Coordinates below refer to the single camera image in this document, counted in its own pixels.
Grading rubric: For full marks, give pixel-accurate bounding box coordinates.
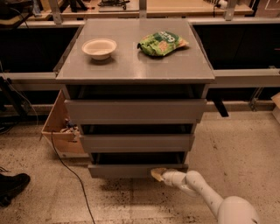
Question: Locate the grey middle drawer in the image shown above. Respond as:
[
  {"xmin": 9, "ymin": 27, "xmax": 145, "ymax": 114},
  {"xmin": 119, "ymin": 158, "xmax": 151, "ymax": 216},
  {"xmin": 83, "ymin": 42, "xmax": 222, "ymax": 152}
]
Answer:
[{"xmin": 80, "ymin": 124, "xmax": 194, "ymax": 152}]

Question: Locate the grey bottom drawer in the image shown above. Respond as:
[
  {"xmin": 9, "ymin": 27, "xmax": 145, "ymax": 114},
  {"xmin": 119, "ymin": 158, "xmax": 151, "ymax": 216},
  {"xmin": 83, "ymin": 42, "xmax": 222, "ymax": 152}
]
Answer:
[{"xmin": 88, "ymin": 151, "xmax": 188, "ymax": 179}]

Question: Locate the wooden workbench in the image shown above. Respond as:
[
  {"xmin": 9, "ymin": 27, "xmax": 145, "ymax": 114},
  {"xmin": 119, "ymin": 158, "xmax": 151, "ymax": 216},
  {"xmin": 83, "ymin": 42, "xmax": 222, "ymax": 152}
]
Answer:
[{"xmin": 29, "ymin": 0, "xmax": 255, "ymax": 18}]

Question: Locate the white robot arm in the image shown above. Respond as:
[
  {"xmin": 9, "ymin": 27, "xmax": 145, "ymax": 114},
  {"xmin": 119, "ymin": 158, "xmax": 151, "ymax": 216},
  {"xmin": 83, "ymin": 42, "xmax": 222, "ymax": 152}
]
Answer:
[{"xmin": 150, "ymin": 168, "xmax": 261, "ymax": 224}]

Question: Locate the wooden box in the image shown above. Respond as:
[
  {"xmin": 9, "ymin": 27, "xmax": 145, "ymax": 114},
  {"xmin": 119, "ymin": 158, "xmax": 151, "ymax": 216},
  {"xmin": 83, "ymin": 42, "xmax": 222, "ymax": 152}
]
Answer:
[{"xmin": 41, "ymin": 91, "xmax": 86, "ymax": 158}]

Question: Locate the black shoe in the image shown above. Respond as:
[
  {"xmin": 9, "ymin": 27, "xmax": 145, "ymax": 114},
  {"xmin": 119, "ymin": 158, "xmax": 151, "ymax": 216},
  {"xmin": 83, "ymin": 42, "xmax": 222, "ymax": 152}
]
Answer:
[{"xmin": 0, "ymin": 173, "xmax": 31, "ymax": 207}]

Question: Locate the grey drawer cabinet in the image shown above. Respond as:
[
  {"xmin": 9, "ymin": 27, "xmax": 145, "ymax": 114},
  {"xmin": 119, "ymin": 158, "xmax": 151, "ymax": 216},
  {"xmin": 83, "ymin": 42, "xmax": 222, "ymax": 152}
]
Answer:
[{"xmin": 57, "ymin": 18, "xmax": 214, "ymax": 178}]

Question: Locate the black floor cable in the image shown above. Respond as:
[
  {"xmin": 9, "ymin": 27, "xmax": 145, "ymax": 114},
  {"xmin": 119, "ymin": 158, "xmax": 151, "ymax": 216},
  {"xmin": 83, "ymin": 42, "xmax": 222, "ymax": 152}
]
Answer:
[{"xmin": 50, "ymin": 130, "xmax": 97, "ymax": 224}]

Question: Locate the white paper bowl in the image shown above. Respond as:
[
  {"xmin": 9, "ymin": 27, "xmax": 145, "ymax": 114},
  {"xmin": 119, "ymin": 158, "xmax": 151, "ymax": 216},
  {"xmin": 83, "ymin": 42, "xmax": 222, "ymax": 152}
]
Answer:
[{"xmin": 81, "ymin": 38, "xmax": 117, "ymax": 60}]

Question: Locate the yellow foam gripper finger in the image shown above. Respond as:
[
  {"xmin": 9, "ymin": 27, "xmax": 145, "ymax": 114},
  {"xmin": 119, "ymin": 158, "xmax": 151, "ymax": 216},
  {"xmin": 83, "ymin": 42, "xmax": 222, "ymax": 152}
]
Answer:
[{"xmin": 150, "ymin": 168, "xmax": 167, "ymax": 182}]

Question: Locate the grey drawer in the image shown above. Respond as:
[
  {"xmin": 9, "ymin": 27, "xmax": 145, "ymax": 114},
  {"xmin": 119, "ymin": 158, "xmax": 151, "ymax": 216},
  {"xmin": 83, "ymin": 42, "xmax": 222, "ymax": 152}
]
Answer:
[
  {"xmin": 64, "ymin": 84, "xmax": 207, "ymax": 124},
  {"xmin": 88, "ymin": 151, "xmax": 188, "ymax": 179},
  {"xmin": 80, "ymin": 124, "xmax": 194, "ymax": 152}
]

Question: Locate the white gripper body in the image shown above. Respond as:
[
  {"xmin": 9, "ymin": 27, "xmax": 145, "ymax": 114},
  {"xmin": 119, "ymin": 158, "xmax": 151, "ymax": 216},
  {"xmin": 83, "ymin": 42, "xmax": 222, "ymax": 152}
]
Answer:
[{"xmin": 162, "ymin": 170, "xmax": 186, "ymax": 187}]

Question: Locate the grey top drawer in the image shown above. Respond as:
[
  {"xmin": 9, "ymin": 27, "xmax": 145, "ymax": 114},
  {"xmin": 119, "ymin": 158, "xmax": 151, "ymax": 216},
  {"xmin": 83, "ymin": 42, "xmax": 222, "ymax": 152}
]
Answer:
[{"xmin": 64, "ymin": 84, "xmax": 207, "ymax": 124}]

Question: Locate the grey metal rail frame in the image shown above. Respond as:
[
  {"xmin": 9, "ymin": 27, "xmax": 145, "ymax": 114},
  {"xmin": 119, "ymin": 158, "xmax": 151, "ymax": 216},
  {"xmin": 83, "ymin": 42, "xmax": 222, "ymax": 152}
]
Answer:
[{"xmin": 0, "ymin": 17, "xmax": 280, "ymax": 117}]

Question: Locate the green snack bag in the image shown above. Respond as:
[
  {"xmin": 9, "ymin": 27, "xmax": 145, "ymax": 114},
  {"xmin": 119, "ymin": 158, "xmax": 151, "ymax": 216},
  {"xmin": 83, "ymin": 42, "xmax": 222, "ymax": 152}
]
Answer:
[{"xmin": 137, "ymin": 31, "xmax": 188, "ymax": 57}]

